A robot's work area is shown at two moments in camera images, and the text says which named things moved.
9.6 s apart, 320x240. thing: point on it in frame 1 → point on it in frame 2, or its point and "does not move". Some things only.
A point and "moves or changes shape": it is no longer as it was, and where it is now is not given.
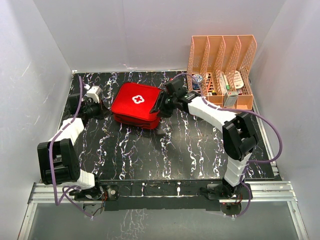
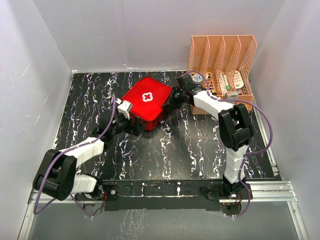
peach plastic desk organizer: x=226 y=63 does not move
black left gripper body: x=95 y=110 → x=123 y=124
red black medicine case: x=131 y=103 moves or changes shape
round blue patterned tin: x=199 y=77 does not move
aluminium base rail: x=261 y=192 does not move
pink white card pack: x=238 y=82 does not move
